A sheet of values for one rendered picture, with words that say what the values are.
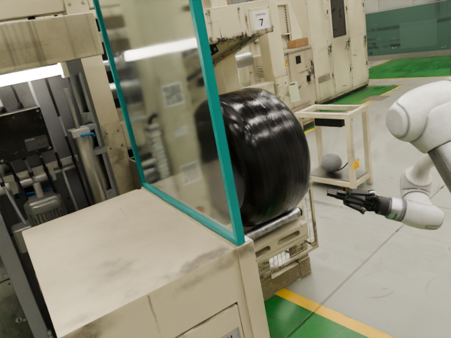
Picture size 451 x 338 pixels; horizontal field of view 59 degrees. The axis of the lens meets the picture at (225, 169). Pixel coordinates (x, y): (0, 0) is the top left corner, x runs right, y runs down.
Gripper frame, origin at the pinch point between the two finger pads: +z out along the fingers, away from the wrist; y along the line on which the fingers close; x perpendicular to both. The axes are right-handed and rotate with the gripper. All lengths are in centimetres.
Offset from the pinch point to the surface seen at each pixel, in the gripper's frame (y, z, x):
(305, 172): -11.0, 14.8, -4.0
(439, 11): 259, -312, 1049
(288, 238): 22.3, 13.1, -10.4
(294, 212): 13.8, 13.4, -2.8
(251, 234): 13.9, 28.7, -20.0
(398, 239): 117, -79, 92
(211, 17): -41, 67, 42
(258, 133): -25.4, 35.4, -6.2
